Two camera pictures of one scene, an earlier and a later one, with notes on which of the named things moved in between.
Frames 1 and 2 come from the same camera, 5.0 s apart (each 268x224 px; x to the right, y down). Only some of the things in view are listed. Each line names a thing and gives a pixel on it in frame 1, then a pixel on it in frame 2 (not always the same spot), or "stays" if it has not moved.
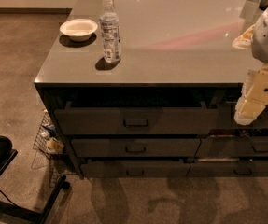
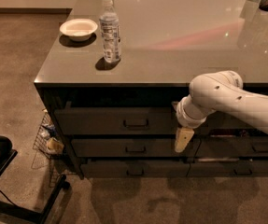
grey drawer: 240,147 stays
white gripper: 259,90 -> 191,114
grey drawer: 134,147 stays
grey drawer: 235,169 stays
